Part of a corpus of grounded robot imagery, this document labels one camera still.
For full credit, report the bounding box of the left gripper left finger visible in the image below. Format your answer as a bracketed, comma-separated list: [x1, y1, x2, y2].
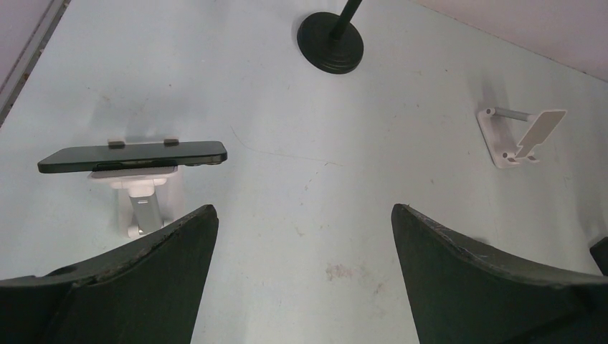
[1, 205, 219, 343]

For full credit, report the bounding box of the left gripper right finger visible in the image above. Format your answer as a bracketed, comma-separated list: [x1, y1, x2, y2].
[391, 204, 607, 343]

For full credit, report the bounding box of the white small phone stand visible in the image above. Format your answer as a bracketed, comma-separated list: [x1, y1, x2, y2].
[88, 166, 186, 239]

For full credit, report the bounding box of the black wedge phone stand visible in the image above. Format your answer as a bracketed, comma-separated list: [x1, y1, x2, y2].
[589, 236, 608, 276]

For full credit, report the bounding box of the white folding phone stand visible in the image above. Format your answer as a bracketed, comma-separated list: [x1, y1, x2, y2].
[476, 107, 567, 169]

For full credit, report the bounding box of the black round-base phone stand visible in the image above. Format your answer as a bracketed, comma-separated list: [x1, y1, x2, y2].
[296, 0, 364, 75]

